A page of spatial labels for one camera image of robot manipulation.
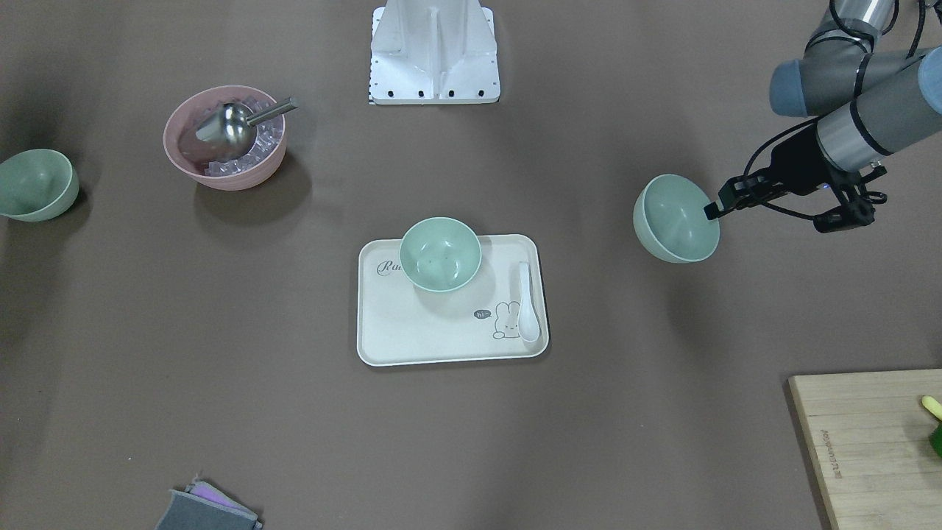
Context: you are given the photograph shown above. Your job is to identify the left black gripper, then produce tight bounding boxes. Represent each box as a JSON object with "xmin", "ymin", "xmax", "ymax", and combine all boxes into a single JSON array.
[{"xmin": 704, "ymin": 130, "xmax": 833, "ymax": 220}]

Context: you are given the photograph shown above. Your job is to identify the green bowl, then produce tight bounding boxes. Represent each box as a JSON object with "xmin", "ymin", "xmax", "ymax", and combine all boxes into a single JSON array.
[
  {"xmin": 633, "ymin": 174, "xmax": 720, "ymax": 263},
  {"xmin": 1, "ymin": 149, "xmax": 79, "ymax": 222},
  {"xmin": 398, "ymin": 216, "xmax": 484, "ymax": 293}
]

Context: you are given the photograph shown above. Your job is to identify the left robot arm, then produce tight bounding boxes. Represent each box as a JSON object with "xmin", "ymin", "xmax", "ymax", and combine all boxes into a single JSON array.
[{"xmin": 704, "ymin": 1, "xmax": 941, "ymax": 233}]

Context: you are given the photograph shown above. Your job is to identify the white ceramic spoon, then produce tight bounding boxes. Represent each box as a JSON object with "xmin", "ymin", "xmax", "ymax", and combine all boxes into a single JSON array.
[{"xmin": 518, "ymin": 261, "xmax": 541, "ymax": 343}]

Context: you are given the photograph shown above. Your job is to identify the bamboo cutting board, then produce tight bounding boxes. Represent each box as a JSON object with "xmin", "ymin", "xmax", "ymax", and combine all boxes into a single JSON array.
[{"xmin": 788, "ymin": 369, "xmax": 941, "ymax": 529}]

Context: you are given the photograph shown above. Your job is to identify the green bowl on tray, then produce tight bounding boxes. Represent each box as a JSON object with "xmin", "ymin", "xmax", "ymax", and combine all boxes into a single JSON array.
[{"xmin": 398, "ymin": 216, "xmax": 484, "ymax": 293}]

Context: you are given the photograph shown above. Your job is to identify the yellow plastic knife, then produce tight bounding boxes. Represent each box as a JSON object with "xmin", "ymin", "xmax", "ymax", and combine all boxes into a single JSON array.
[{"xmin": 921, "ymin": 395, "xmax": 942, "ymax": 422}]

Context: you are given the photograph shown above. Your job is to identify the green lime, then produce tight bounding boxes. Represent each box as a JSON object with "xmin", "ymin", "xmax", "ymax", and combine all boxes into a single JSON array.
[{"xmin": 928, "ymin": 422, "xmax": 942, "ymax": 459}]

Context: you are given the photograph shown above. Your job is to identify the cream serving tray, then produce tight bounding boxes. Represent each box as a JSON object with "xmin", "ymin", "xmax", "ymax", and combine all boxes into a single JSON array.
[{"xmin": 356, "ymin": 234, "xmax": 550, "ymax": 367}]

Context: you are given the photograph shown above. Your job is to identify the metal ice scoop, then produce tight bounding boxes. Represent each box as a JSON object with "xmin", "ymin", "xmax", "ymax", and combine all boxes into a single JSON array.
[{"xmin": 189, "ymin": 97, "xmax": 299, "ymax": 163}]

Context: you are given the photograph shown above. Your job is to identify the pink bowl with ice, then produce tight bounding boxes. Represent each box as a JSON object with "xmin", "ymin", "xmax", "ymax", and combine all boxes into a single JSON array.
[{"xmin": 163, "ymin": 85, "xmax": 287, "ymax": 191}]

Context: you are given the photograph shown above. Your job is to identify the grey and purple cloths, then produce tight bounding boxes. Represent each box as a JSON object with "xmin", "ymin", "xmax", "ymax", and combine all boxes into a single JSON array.
[{"xmin": 155, "ymin": 479, "xmax": 263, "ymax": 529}]

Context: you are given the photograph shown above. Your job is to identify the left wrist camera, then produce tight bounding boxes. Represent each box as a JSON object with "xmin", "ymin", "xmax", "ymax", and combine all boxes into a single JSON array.
[{"xmin": 812, "ymin": 162, "xmax": 888, "ymax": 233}]

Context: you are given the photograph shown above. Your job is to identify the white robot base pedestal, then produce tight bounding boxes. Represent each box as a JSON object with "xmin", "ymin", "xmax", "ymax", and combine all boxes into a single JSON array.
[{"xmin": 368, "ymin": 1, "xmax": 501, "ymax": 105}]

